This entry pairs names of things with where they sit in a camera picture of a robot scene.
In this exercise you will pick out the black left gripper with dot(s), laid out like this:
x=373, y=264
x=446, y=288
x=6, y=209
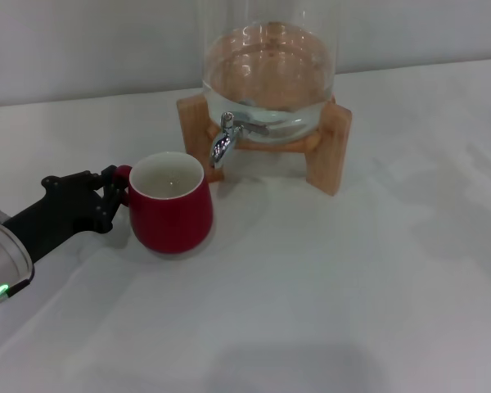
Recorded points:
x=61, y=209

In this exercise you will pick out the red ceramic cup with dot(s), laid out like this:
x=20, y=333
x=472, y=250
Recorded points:
x=176, y=217

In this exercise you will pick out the chrome dispenser faucet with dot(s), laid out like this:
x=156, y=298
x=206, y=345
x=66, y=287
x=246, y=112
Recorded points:
x=225, y=141

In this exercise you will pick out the glass water dispenser jar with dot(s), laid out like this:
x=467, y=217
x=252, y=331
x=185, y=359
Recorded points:
x=266, y=61

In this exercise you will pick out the wooden dispenser stand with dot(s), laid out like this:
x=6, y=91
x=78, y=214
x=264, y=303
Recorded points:
x=325, y=155

